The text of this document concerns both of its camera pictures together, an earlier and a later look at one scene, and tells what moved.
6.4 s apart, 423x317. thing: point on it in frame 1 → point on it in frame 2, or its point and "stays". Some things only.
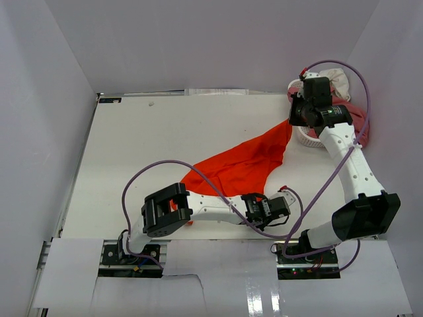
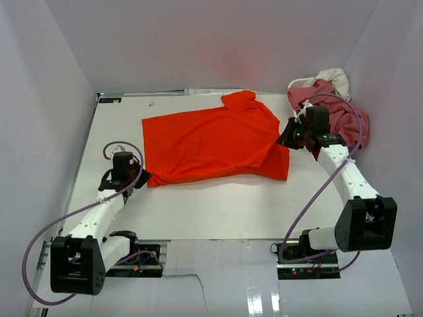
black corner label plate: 109,100 stays
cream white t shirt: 338,78 stays
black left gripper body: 264,222 → 133,176
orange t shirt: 244,171 → 239,137
